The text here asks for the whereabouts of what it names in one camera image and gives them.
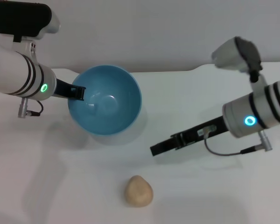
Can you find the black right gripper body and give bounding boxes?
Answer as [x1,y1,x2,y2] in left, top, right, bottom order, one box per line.
[177,115,231,150]

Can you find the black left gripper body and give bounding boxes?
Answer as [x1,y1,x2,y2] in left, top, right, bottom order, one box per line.
[52,78,73,100]

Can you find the blue ceramic bowl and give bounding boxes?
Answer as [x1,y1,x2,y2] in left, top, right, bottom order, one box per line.
[67,64,143,137]

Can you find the beige egg yolk pastry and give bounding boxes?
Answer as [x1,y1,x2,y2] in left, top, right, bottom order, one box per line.
[124,175,154,209]

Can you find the right arm connector cable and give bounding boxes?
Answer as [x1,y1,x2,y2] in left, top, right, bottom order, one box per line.
[197,126,274,156]

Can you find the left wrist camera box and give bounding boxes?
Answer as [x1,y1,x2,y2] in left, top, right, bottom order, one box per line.
[0,1,61,63]

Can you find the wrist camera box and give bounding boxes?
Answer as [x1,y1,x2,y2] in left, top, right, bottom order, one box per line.
[211,36,263,83]
[0,1,61,63]

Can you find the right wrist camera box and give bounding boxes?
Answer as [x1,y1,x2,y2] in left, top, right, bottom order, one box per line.
[211,36,263,83]

